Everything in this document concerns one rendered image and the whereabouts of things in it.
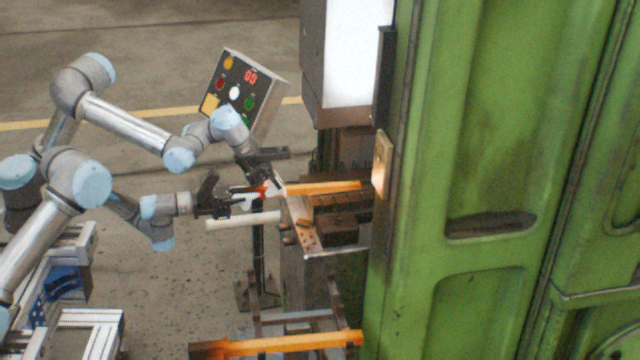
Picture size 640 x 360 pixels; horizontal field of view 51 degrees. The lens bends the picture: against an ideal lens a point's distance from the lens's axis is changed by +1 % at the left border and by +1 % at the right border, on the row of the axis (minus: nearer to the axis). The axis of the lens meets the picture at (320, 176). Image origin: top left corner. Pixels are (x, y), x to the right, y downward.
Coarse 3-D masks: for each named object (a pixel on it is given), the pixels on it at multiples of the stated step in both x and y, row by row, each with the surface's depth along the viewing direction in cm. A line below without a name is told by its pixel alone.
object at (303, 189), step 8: (304, 184) 214; (312, 184) 215; (320, 184) 215; (328, 184) 215; (336, 184) 216; (344, 184) 216; (352, 184) 217; (360, 184) 217; (232, 192) 207; (240, 192) 207; (248, 192) 208; (256, 192) 208; (264, 192) 208; (288, 192) 211; (296, 192) 212; (304, 192) 213; (312, 192) 214; (320, 192) 214
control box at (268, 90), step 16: (224, 48) 257; (240, 64) 250; (256, 64) 250; (224, 80) 255; (240, 80) 249; (256, 80) 243; (272, 80) 237; (224, 96) 254; (240, 96) 248; (256, 96) 242; (272, 96) 240; (240, 112) 246; (256, 112) 241; (272, 112) 243; (256, 128) 242
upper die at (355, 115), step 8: (304, 80) 202; (304, 88) 203; (304, 96) 204; (312, 96) 194; (304, 104) 206; (312, 104) 195; (312, 112) 196; (320, 112) 190; (328, 112) 191; (336, 112) 192; (344, 112) 192; (352, 112) 193; (360, 112) 194; (368, 112) 194; (320, 120) 192; (328, 120) 193; (336, 120) 193; (344, 120) 194; (352, 120) 195; (360, 120) 195; (368, 120) 196; (320, 128) 193
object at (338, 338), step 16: (288, 336) 158; (304, 336) 158; (320, 336) 159; (336, 336) 159; (352, 336) 159; (192, 352) 154; (208, 352) 154; (224, 352) 153; (240, 352) 155; (256, 352) 156; (272, 352) 157
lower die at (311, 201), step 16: (304, 176) 225; (320, 176) 225; (336, 176) 224; (352, 176) 224; (368, 176) 224; (336, 192) 214; (352, 192) 216; (368, 192) 216; (320, 208) 210; (352, 208) 213
